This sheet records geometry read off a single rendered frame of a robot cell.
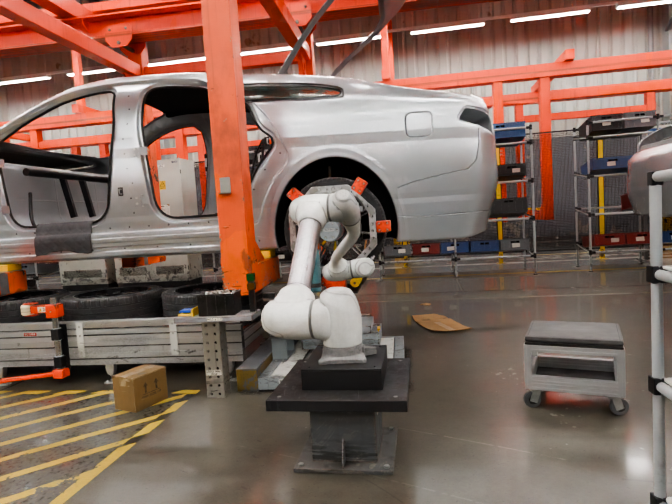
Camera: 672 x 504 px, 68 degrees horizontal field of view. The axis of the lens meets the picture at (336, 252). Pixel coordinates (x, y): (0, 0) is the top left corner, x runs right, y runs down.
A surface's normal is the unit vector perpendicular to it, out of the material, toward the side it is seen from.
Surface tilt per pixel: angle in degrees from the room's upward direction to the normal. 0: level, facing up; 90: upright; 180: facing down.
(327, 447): 90
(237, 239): 90
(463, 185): 90
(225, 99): 90
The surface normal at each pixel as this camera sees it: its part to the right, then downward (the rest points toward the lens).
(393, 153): -0.13, 0.08
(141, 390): 0.88, -0.02
